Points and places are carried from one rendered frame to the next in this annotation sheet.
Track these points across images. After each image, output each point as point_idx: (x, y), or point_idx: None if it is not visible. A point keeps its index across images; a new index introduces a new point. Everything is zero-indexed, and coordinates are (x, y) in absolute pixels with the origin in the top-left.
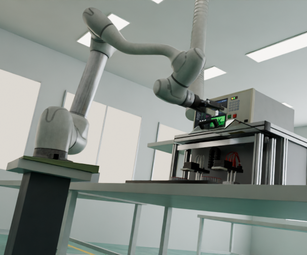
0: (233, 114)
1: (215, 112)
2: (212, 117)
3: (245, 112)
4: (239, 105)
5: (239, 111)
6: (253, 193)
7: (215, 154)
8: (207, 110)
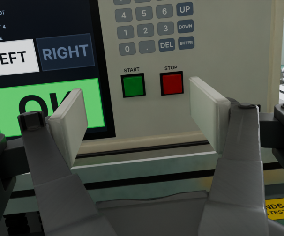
0: (165, 77)
1: (82, 98)
2: None
3: (244, 68)
4: (195, 24)
5: (199, 59)
6: None
7: (38, 213)
8: (70, 136)
